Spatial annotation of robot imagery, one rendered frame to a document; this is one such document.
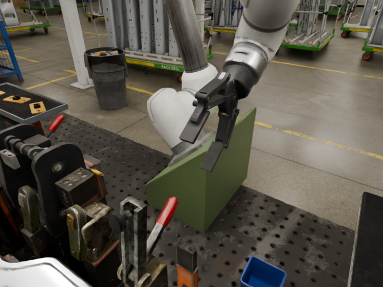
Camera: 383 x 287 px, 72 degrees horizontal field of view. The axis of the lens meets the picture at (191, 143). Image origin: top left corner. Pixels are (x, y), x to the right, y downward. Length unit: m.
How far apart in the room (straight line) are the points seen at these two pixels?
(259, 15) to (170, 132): 0.58
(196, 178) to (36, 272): 0.49
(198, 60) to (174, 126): 0.28
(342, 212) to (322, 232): 1.22
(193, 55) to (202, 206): 0.57
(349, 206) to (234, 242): 1.54
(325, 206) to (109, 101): 2.72
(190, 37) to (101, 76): 2.54
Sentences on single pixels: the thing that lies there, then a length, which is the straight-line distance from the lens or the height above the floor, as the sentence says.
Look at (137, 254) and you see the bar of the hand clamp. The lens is 0.46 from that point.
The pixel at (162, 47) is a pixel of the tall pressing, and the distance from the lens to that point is 5.02.
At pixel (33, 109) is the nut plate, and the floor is 1.16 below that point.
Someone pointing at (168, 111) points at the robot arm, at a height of 1.07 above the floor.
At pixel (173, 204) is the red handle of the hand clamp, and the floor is 1.14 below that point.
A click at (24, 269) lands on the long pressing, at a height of 1.00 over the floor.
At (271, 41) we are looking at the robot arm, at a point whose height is 1.38.
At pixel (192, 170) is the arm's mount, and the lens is 0.86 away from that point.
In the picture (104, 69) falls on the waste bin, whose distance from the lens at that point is 3.46.
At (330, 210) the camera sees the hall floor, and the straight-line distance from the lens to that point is 2.33.
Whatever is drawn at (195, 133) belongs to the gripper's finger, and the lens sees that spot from 0.47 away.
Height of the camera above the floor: 1.50
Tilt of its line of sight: 32 degrees down
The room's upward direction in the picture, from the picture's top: straight up
